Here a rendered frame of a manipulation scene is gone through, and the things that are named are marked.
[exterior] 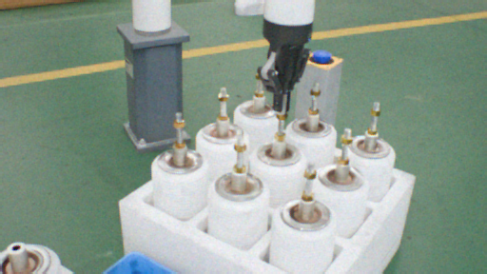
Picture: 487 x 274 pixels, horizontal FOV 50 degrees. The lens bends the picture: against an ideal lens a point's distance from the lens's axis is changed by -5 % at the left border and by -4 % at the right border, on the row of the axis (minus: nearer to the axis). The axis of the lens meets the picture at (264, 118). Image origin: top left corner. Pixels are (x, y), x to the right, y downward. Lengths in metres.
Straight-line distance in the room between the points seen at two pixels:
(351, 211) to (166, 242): 0.30
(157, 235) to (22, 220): 0.42
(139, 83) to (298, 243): 0.71
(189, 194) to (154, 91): 0.51
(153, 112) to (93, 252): 0.42
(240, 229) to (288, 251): 0.09
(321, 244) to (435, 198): 0.60
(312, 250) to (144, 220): 0.29
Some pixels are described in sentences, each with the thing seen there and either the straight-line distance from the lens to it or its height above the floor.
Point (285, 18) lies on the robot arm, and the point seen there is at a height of 0.50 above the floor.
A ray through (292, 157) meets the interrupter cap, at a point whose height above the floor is 0.25.
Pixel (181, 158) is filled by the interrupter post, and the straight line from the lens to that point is 0.89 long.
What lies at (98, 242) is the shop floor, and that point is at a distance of 1.15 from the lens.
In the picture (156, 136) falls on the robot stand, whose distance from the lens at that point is 1.41.
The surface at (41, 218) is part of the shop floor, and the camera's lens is 1.24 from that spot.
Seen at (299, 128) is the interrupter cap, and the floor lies 0.25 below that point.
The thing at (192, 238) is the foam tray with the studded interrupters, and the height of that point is 0.18.
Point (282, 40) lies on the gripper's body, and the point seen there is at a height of 0.47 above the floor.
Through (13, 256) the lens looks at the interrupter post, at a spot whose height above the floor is 0.28.
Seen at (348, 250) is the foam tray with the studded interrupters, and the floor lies 0.18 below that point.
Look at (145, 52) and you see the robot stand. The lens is 1.31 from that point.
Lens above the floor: 0.74
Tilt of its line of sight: 28 degrees down
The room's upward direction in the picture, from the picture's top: 3 degrees clockwise
